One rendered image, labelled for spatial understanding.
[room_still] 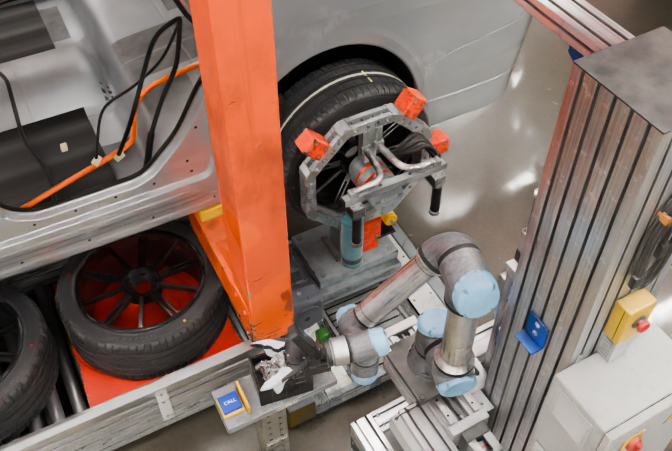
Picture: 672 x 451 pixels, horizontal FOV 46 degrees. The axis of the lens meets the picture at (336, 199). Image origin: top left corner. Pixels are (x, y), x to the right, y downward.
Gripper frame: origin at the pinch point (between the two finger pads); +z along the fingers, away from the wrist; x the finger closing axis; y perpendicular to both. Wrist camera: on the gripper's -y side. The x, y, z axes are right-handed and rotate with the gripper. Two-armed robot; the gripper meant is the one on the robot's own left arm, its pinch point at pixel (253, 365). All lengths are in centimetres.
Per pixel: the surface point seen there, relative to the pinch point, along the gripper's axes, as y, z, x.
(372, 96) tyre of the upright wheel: -6, -63, 104
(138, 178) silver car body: 12, 25, 105
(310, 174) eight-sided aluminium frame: 14, -35, 91
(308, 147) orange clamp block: 1, -35, 90
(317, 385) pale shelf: 73, -24, 44
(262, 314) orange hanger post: 46, -9, 58
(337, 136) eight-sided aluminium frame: 2, -47, 94
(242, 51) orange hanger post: -65, -12, 44
